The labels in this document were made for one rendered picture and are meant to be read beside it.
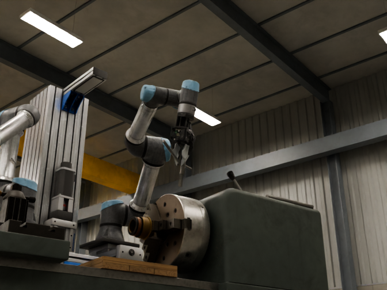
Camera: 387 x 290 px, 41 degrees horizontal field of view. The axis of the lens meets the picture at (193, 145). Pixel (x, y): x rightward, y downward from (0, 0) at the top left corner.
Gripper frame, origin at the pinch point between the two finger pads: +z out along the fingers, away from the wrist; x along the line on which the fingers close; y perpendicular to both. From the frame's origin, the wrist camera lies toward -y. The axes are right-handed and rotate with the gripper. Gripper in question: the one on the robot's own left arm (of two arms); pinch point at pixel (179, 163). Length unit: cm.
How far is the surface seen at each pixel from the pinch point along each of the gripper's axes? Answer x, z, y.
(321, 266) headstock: 57, 32, -43
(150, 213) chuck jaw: -8.6, 22.4, 1.9
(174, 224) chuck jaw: 6.1, 26.0, 10.9
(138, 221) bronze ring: -8.0, 26.9, 13.2
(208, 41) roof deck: -322, -443, -838
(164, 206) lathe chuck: -4.3, 18.6, -1.0
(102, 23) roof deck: -521, -421, -700
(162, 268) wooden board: 9.0, 42.7, 22.7
